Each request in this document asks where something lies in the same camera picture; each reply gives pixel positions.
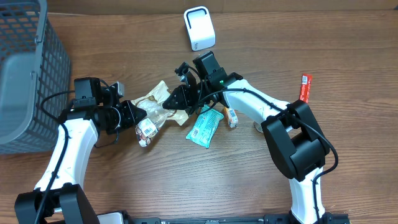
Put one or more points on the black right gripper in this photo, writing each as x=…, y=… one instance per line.
x=187, y=99

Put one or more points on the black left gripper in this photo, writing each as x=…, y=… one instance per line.
x=130, y=117

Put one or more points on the beige brown snack pouch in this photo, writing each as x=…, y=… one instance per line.
x=149, y=127

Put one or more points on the teal wet wipes pack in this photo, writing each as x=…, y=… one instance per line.
x=205, y=127

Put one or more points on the orange small snack box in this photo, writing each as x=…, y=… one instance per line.
x=231, y=117

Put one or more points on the green round can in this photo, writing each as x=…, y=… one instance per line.
x=258, y=127

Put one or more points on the red snack stick packet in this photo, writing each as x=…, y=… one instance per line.
x=305, y=87

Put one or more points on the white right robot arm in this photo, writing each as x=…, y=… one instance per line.
x=294, y=139

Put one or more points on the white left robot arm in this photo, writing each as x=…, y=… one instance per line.
x=61, y=187

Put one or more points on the white barcode scanner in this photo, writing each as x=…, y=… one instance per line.
x=200, y=28

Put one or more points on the grey plastic mesh basket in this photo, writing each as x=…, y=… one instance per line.
x=34, y=65

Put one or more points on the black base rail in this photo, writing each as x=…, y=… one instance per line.
x=217, y=220

